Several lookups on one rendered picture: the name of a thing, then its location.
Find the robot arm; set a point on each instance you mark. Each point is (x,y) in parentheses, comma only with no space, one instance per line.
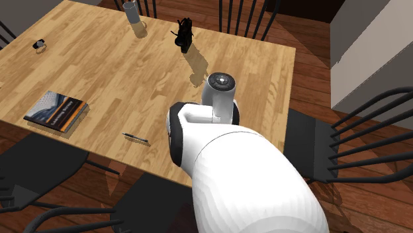
(251,180)

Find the black pen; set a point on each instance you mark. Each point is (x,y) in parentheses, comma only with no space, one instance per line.
(135,137)

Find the wooden dining table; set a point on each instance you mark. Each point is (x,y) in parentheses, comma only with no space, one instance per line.
(113,80)

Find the black wooden chair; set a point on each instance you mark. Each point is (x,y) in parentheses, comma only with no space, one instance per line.
(247,16)
(155,206)
(146,7)
(306,145)
(5,34)
(38,164)

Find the grey cup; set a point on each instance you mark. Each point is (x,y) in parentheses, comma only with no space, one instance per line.
(132,13)

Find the grey book with orange stripe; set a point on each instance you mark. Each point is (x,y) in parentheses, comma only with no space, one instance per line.
(55,111)

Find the small black and silver watch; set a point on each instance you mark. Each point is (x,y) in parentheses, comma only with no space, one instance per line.
(38,44)

